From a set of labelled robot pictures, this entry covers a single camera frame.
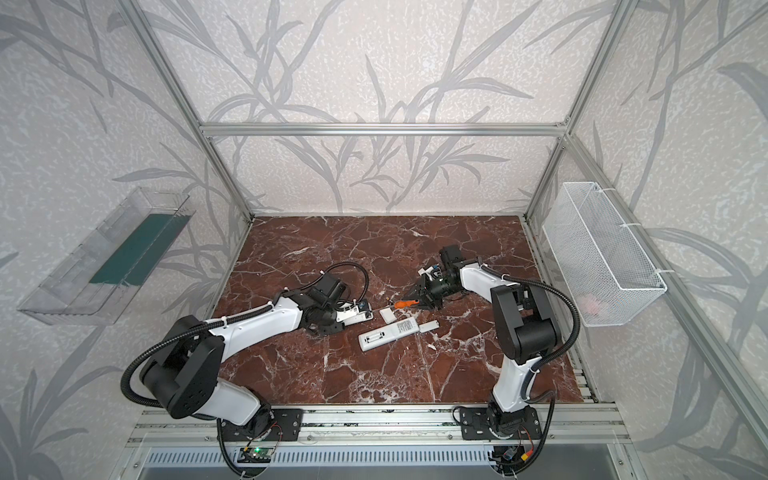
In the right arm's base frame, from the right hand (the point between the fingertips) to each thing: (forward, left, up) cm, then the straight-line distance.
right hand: (407, 292), depth 88 cm
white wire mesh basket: (-10, -41, +26) cm, 50 cm away
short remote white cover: (-3, +6, -9) cm, 12 cm away
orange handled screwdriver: (-4, +2, -1) cm, 4 cm away
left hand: (-2, +20, -5) cm, 21 cm away
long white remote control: (-10, +6, -8) cm, 14 cm away
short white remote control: (-9, +15, +3) cm, 18 cm away
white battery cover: (-7, -7, -10) cm, 13 cm away
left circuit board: (-39, +37, -10) cm, 55 cm away
